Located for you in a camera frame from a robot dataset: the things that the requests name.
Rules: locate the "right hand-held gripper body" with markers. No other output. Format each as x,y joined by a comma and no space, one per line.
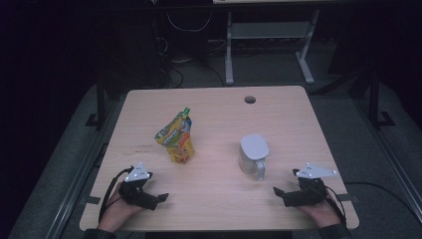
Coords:
308,194

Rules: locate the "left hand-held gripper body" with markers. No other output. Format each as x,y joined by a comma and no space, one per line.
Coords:
136,194

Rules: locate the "clear container with white lid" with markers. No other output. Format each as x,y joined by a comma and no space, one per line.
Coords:
253,149

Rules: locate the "yellow snack pouch green cap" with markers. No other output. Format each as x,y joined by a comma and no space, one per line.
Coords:
177,139

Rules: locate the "person's right hand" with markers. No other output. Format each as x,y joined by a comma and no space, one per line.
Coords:
321,212

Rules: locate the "person's left hand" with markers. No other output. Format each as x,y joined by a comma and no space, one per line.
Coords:
114,212

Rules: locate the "grey tape strip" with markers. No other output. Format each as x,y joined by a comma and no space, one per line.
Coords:
91,200
346,198

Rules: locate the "black metal stand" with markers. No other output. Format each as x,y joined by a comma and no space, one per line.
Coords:
100,106
375,99

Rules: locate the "metal floor rail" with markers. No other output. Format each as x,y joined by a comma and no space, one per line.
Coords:
73,192
394,166

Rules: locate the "white metal desk frame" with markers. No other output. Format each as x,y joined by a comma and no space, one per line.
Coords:
270,30

